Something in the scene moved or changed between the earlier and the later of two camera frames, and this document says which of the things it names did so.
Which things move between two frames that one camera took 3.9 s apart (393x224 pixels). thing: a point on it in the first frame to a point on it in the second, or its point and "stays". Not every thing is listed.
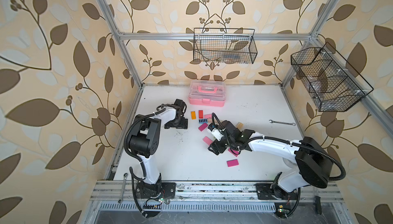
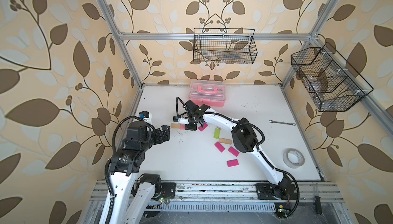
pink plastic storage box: (208, 92) stays
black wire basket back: (227, 45) stays
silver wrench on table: (272, 121) stays
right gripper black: (216, 144) to (193, 128)
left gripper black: (183, 124) to (159, 139)
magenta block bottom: (232, 162) stays
